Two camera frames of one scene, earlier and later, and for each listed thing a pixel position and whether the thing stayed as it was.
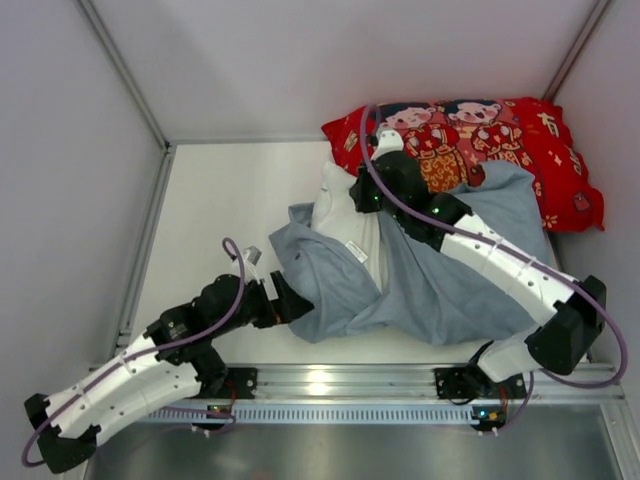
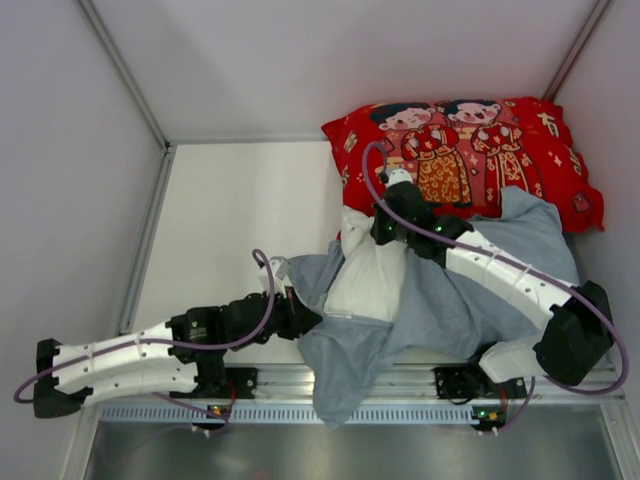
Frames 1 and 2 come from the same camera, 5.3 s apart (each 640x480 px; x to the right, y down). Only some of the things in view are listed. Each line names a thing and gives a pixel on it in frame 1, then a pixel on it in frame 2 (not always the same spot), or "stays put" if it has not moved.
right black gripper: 363,191 → 382,230
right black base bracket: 472,383 stays put
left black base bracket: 245,380 stays put
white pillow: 336,213 → 367,284
